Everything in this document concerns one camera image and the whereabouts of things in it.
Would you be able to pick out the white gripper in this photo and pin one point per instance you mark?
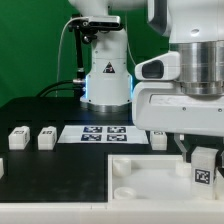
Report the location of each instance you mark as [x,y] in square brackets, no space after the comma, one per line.
[161,106]

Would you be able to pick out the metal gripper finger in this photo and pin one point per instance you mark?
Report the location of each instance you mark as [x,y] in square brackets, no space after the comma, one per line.
[220,159]

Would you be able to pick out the white square tabletop part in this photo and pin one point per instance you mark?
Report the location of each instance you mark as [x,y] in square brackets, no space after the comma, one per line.
[153,177]

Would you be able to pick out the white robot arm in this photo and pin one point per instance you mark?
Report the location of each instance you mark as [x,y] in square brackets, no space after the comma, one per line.
[181,91]

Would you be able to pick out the white front fence bar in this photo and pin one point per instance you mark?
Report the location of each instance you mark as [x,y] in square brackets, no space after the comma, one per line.
[115,212]

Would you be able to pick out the paper sheet with markers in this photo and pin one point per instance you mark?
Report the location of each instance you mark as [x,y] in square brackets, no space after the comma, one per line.
[102,134]

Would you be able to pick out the white left fence block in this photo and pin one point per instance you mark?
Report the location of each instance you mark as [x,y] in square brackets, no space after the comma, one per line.
[1,168]

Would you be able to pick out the black camera stand pole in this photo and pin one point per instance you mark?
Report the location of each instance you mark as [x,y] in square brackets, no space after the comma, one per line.
[79,56]

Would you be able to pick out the black camera on stand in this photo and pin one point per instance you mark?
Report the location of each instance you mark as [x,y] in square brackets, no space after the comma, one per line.
[89,26]

